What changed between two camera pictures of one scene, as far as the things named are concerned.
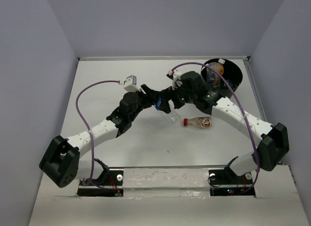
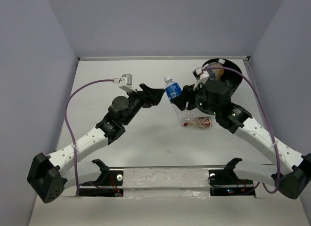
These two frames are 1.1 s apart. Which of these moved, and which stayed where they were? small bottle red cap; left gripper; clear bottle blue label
Moved: clear bottle blue label
Stayed: left gripper; small bottle red cap
